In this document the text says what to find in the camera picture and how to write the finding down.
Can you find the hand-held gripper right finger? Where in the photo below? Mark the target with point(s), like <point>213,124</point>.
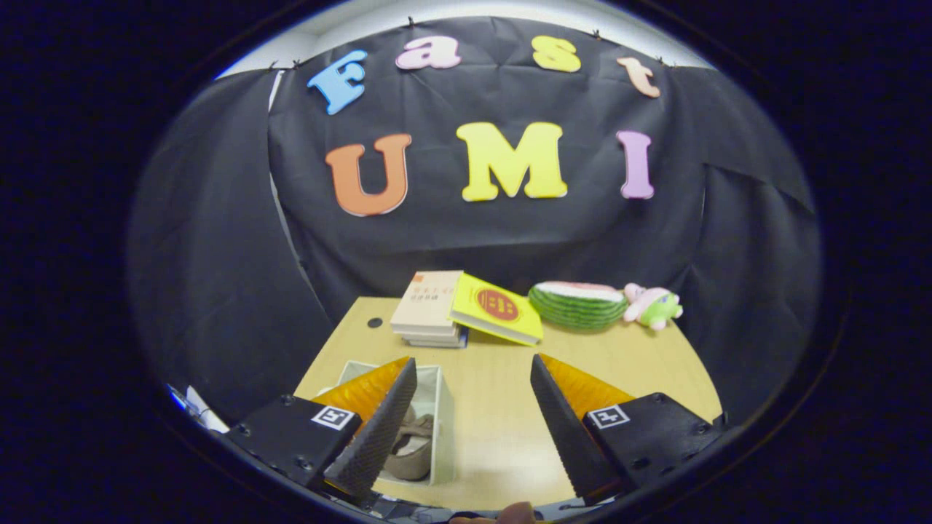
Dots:
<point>564,429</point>

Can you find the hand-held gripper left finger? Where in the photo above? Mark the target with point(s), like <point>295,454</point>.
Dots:
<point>378,437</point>

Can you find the pale green fabric storage box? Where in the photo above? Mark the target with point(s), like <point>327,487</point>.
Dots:
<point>444,437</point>

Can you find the blue-edged book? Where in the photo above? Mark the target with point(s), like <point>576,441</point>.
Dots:
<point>437,345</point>

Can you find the yellow book with red label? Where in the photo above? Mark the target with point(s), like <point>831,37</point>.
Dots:
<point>524,327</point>

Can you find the white thin book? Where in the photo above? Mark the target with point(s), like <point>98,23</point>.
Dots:
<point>429,338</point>

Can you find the watermelon slice plush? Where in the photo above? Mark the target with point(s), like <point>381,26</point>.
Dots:
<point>575,309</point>

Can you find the beige book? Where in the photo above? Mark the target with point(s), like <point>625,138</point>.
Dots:
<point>426,302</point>

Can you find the pink and green plush toy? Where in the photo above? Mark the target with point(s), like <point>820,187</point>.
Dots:
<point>659,309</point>

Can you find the white paper sheet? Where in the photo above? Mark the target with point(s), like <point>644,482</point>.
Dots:
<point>200,407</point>

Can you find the black backdrop cloth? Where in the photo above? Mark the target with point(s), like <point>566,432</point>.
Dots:
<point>510,240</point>

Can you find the blue printed packet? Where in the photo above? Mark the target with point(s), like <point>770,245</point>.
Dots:
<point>177,397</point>

